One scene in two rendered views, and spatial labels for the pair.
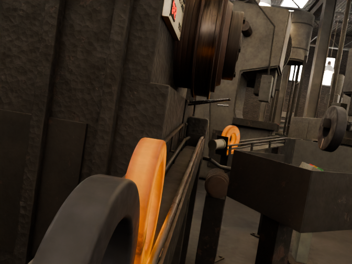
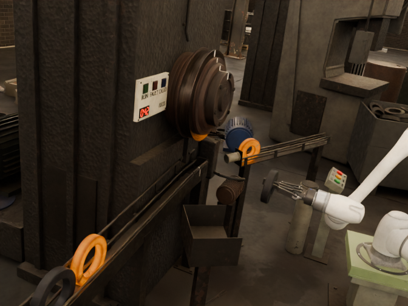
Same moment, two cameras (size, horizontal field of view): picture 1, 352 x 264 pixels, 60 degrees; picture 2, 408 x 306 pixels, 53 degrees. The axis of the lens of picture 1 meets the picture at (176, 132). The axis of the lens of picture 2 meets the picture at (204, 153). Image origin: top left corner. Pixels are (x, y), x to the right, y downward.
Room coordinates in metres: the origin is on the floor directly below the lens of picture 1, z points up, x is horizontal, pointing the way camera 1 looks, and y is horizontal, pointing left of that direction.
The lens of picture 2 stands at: (-0.68, -0.61, 1.63)
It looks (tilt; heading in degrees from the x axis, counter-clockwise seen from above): 22 degrees down; 13
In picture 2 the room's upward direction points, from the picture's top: 8 degrees clockwise
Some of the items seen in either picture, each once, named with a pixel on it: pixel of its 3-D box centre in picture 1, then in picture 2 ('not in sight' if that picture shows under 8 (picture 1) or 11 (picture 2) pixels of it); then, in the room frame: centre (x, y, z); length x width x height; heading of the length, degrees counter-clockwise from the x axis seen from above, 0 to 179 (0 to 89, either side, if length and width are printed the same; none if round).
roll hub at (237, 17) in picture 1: (233, 46); (220, 99); (1.31, -0.18, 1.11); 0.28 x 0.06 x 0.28; 173
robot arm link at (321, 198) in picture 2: not in sight; (320, 200); (1.02, -0.75, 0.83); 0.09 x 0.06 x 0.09; 173
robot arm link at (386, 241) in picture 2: not in sight; (394, 232); (1.39, -1.19, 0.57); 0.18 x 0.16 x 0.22; 46
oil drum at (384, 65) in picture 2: not in sight; (378, 91); (6.17, -1.62, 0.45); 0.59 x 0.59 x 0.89
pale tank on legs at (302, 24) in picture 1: (287, 86); not in sight; (9.79, -3.28, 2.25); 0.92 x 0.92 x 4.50
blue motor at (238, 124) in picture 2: not in sight; (238, 133); (3.60, 0.05, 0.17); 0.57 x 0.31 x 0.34; 13
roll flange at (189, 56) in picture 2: (191, 41); (189, 91); (1.33, -0.01, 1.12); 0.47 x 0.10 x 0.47; 173
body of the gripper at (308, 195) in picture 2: not in sight; (304, 195); (1.03, -0.68, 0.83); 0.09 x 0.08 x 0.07; 83
